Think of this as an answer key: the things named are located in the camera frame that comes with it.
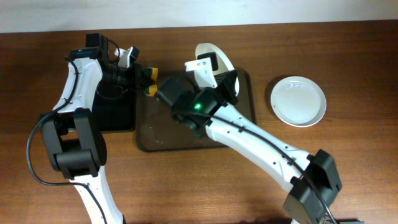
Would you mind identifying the brown plastic serving tray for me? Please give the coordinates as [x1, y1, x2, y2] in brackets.
[136, 68, 257, 152]

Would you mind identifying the cream white plate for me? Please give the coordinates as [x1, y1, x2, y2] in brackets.
[195, 43, 234, 79]

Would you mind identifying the black rectangular tray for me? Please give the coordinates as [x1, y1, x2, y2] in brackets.
[92, 79, 136, 132]

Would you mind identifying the green and yellow sponge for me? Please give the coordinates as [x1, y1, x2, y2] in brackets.
[142, 67, 159, 96]

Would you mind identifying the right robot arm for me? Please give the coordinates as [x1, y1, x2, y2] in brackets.
[157, 52, 342, 223]

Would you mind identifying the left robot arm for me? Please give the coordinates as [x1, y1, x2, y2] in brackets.
[39, 33, 139, 223]

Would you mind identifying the light blue plate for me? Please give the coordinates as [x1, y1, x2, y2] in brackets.
[270, 76, 327, 128]

